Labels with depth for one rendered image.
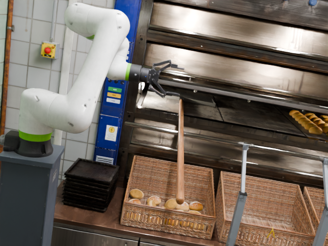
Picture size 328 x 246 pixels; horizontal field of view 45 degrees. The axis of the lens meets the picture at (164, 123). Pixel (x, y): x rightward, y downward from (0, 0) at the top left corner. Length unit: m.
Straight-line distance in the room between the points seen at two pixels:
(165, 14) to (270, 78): 0.80
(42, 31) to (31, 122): 1.27
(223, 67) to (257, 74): 0.22
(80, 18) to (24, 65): 1.20
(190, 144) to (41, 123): 1.39
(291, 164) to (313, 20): 0.96
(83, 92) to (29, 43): 1.34
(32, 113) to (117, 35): 0.44
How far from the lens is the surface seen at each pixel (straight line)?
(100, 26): 1.60
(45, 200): 1.63
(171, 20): 2.58
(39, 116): 1.53
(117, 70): 2.03
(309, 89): 2.75
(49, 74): 2.75
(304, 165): 2.89
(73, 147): 2.83
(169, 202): 2.63
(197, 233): 2.44
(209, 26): 2.59
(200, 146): 2.72
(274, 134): 2.77
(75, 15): 1.67
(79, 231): 2.44
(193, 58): 2.61
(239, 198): 2.23
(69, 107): 1.46
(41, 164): 1.56
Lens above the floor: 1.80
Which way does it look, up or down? 15 degrees down
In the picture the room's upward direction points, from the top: 10 degrees clockwise
